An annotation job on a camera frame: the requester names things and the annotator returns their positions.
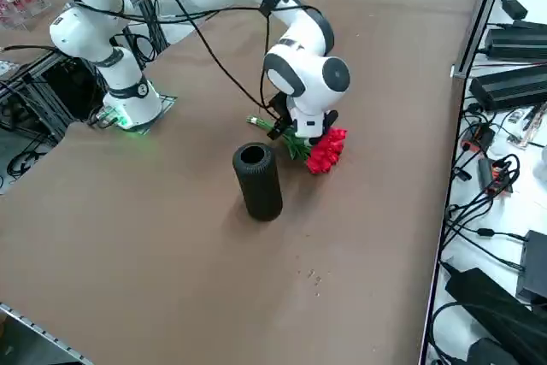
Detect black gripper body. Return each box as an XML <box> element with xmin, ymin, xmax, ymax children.
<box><xmin>269</xmin><ymin>91</ymin><xmax>296</xmax><ymax>123</ymax></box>

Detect red tulip bouquet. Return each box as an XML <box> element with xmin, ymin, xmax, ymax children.
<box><xmin>246</xmin><ymin>115</ymin><xmax>348</xmax><ymax>175</ymax></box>

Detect black ribbed vase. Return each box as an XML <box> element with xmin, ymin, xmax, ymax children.
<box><xmin>232</xmin><ymin>141</ymin><xmax>284</xmax><ymax>223</ymax></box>

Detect orange black electronic device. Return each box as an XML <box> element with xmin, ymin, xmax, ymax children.
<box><xmin>460</xmin><ymin>122</ymin><xmax>497</xmax><ymax>153</ymax></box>
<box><xmin>477</xmin><ymin>157</ymin><xmax>514</xmax><ymax>198</ymax></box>

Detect large ribbed black power brick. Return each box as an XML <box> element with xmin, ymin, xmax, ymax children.
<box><xmin>469</xmin><ymin>63</ymin><xmax>547</xmax><ymax>112</ymax></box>

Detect flat black power brick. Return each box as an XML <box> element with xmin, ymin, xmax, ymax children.
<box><xmin>485</xmin><ymin>26</ymin><xmax>547</xmax><ymax>62</ymax></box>

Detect long black power brick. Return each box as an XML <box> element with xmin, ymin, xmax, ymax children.
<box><xmin>444</xmin><ymin>268</ymin><xmax>547</xmax><ymax>365</ymax></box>

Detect small black power adapter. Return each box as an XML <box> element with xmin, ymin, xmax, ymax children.
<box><xmin>499</xmin><ymin>0</ymin><xmax>529</xmax><ymax>21</ymax></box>

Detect black box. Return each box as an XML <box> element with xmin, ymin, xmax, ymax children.
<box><xmin>515</xmin><ymin>230</ymin><xmax>547</xmax><ymax>302</ymax></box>

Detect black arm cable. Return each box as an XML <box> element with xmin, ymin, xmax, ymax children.
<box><xmin>143</xmin><ymin>0</ymin><xmax>274</xmax><ymax>109</ymax></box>

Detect black cable with inline box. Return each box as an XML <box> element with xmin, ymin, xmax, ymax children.
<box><xmin>444</xmin><ymin>210</ymin><xmax>531</xmax><ymax>272</ymax></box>

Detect aluminium profile post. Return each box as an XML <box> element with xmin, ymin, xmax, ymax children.
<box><xmin>451</xmin><ymin>0</ymin><xmax>514</xmax><ymax>79</ymax></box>

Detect black aluminium frame stand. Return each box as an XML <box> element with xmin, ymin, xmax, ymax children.
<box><xmin>0</xmin><ymin>46</ymin><xmax>108</xmax><ymax>144</ymax></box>

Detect grey metal rail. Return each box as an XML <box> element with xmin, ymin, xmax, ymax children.
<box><xmin>0</xmin><ymin>301</ymin><xmax>94</xmax><ymax>365</ymax></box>

